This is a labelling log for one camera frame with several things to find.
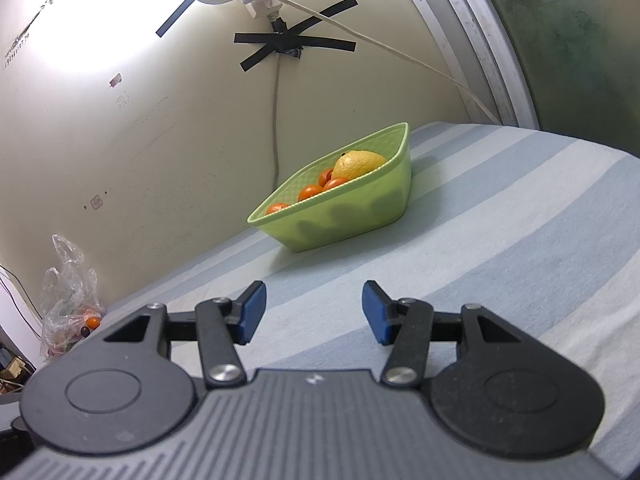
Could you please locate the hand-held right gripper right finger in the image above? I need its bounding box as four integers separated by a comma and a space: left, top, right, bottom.
362, 280, 527, 389

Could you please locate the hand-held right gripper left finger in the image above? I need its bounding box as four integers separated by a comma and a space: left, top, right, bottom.
102, 280, 267, 389

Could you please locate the light green plastic basket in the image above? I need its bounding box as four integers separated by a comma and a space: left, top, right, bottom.
246, 121, 413, 253

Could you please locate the striped bed sheet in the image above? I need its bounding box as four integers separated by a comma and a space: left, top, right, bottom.
97, 121, 640, 480

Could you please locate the yellow lemon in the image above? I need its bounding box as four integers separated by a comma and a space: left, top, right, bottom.
332, 150, 389, 181

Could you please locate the clear plastic bag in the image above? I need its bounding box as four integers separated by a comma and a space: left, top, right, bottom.
39, 234, 105, 359

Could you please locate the brown cardboard box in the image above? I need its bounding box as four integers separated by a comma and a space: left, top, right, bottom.
0, 356, 37, 397

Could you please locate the black tape strip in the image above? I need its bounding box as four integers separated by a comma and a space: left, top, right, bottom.
155, 0, 197, 38
240, 0, 359, 72
234, 32, 358, 54

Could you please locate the frosted window pane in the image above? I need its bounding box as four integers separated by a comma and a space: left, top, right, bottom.
467, 0, 640, 158

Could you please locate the grey cable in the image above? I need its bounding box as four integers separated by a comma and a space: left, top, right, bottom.
270, 52, 282, 188

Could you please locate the thin black cable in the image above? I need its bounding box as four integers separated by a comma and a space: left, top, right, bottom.
0, 264, 45, 343

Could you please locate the long white cable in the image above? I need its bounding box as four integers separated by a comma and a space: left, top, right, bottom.
255, 0, 501, 125

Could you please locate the white window frame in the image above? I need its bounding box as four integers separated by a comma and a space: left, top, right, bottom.
385, 0, 541, 132

